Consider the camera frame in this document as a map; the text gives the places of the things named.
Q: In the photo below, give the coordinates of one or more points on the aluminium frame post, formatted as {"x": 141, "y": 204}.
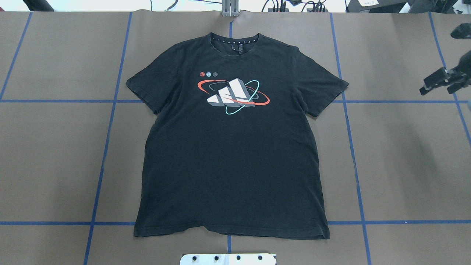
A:
{"x": 230, "y": 8}

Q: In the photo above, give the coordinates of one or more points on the black printed t-shirt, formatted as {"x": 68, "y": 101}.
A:
{"x": 231, "y": 149}

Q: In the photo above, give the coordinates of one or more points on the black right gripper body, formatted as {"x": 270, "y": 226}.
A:
{"x": 449, "y": 78}

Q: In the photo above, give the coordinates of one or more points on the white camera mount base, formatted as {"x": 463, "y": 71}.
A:
{"x": 229, "y": 259}

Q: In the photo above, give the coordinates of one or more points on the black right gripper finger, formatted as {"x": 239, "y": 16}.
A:
{"x": 435, "y": 80}

